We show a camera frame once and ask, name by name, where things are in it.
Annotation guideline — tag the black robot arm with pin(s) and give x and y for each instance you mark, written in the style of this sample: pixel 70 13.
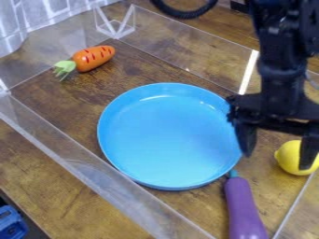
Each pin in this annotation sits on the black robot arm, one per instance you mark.
pixel 286 25

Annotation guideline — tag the clear acrylic enclosure wall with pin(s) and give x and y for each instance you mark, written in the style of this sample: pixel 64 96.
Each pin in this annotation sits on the clear acrylic enclosure wall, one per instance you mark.
pixel 54 171

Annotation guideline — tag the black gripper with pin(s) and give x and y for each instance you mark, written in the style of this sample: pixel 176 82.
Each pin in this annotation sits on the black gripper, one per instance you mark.
pixel 280 108

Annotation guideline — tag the blue round tray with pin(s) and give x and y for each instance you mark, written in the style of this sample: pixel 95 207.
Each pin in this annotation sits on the blue round tray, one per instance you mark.
pixel 166 136

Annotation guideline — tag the orange toy carrot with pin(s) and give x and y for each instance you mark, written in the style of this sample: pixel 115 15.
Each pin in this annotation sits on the orange toy carrot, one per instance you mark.
pixel 84 60

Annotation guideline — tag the yellow toy lemon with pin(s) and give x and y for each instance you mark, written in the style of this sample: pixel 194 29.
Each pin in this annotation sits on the yellow toy lemon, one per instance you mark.
pixel 287 158

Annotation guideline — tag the purple toy eggplant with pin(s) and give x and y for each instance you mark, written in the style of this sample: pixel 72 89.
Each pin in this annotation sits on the purple toy eggplant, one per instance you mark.
pixel 246 225

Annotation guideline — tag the white checkered curtain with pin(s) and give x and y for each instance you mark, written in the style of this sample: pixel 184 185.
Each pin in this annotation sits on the white checkered curtain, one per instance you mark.
pixel 23 16

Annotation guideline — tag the blue plastic box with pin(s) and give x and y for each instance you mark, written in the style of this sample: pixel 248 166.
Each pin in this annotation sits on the blue plastic box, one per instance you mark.
pixel 14 227

